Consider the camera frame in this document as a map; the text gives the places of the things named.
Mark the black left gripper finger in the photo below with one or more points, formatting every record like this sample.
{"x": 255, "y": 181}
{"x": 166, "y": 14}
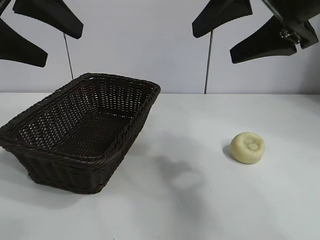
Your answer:
{"x": 50, "y": 17}
{"x": 17, "y": 47}

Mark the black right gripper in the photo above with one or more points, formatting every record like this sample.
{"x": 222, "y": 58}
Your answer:
{"x": 295, "y": 10}

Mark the dark brown wicker basket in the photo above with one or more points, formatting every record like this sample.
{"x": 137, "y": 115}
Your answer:
{"x": 62, "y": 160}

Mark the pale yellow egg yolk pastry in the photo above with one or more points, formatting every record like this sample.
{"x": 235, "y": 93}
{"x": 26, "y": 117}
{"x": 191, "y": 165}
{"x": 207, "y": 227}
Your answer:
{"x": 243, "y": 155}

